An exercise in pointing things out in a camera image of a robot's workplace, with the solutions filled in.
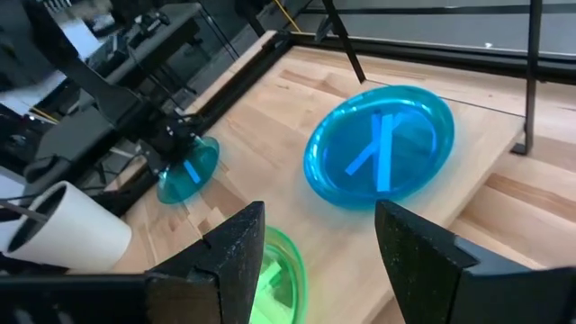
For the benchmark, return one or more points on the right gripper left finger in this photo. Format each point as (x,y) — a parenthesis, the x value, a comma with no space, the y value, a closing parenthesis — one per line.
(225,270)

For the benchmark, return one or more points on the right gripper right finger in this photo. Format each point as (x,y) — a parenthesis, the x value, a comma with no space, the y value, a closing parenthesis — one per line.
(418,270)

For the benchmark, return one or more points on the blue translucent plastic plate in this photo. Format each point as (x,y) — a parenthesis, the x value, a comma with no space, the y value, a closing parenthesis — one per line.
(360,162)
(189,173)
(375,128)
(384,153)

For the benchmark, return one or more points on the green translucent plastic plate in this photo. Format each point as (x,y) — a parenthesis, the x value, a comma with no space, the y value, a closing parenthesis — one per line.
(270,310)
(288,252)
(274,274)

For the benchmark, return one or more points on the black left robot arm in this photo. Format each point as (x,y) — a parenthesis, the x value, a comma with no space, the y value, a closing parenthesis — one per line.
(90,85)

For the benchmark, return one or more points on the black metal shelf wooden board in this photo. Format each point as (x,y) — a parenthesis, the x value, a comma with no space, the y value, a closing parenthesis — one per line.
(333,252)

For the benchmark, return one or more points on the grey desk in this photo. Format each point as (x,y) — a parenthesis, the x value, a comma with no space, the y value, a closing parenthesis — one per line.
(175,36)

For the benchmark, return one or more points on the white plant pot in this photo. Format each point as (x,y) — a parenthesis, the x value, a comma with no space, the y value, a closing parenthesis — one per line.
(81,229)

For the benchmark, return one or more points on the black table rig frame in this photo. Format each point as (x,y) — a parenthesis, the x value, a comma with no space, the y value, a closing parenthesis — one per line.
(450,56)

